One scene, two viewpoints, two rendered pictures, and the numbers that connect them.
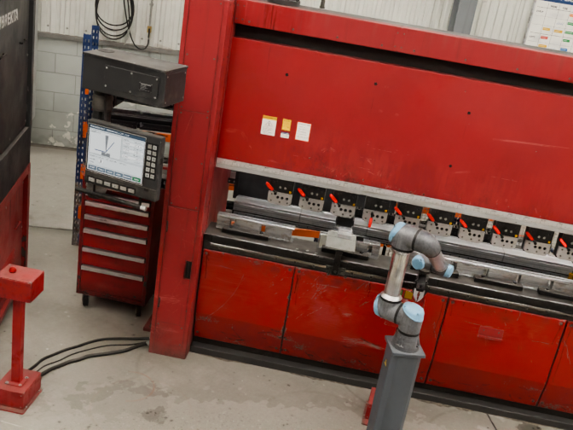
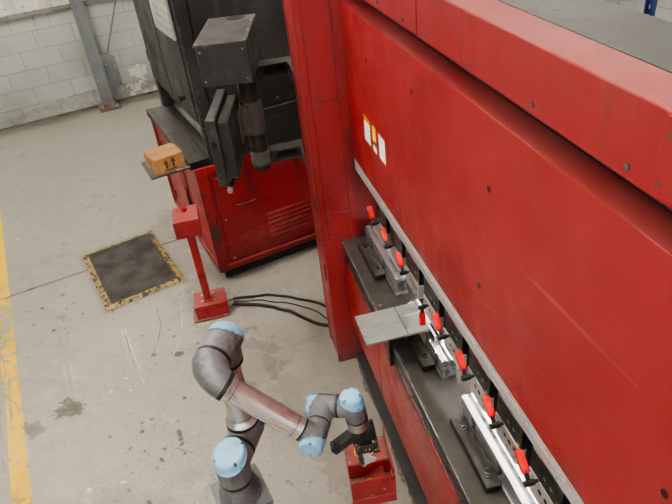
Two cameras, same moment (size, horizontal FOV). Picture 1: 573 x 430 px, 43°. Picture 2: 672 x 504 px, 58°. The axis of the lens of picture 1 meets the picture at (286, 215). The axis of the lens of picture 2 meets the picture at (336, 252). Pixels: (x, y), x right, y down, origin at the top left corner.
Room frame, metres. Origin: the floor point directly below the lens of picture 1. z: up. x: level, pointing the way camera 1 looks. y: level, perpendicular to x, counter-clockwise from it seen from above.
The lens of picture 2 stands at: (3.51, -2.12, 2.66)
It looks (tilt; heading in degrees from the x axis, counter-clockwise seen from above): 34 degrees down; 76
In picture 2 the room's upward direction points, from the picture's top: 7 degrees counter-clockwise
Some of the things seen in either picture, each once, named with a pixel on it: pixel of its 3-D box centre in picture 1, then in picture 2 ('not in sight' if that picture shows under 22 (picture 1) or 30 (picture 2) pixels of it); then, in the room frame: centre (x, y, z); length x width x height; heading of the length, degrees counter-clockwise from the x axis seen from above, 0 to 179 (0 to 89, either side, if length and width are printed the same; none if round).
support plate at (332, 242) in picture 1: (340, 241); (391, 323); (4.15, -0.36, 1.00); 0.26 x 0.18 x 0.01; 176
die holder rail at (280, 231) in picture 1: (255, 226); (385, 257); (4.33, 0.18, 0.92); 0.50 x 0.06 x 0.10; 86
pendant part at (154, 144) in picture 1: (127, 159); (228, 135); (3.77, 0.91, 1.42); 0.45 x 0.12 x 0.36; 74
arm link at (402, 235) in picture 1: (396, 272); (233, 391); (3.47, -0.62, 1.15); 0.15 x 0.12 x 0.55; 59
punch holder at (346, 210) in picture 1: (344, 202); (421, 272); (4.29, -0.34, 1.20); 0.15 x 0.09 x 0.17; 86
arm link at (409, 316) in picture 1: (410, 316); (232, 461); (3.41, -0.73, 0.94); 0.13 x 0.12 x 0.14; 59
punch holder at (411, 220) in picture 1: (408, 214); (463, 337); (4.27, -0.74, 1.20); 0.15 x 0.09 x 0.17; 86
